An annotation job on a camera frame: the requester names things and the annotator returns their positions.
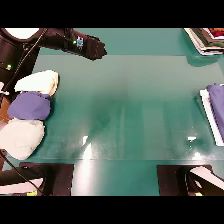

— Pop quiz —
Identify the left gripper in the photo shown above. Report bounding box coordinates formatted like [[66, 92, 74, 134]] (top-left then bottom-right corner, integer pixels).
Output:
[[82, 35, 108, 62]]

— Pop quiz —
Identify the cream garment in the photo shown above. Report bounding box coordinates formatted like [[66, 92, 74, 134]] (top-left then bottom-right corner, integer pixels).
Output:
[[14, 69, 61, 97]]

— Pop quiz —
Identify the purple garment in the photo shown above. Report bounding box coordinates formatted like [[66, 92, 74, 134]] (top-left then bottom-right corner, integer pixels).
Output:
[[7, 91, 53, 121], [205, 83, 224, 135]]

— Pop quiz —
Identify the heap of clothes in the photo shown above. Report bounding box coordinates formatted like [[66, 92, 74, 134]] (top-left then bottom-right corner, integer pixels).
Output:
[[183, 27, 224, 57]]

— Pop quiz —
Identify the pale grey garment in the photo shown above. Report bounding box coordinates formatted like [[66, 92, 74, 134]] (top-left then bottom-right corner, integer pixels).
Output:
[[0, 117, 46, 161]]

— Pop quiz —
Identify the red garment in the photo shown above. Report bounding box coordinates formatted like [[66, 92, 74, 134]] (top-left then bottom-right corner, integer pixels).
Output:
[[208, 27, 224, 40]]

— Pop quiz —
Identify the black cable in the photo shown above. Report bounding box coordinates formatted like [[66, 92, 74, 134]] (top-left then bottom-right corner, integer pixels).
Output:
[[0, 149, 46, 197], [0, 28, 49, 106]]

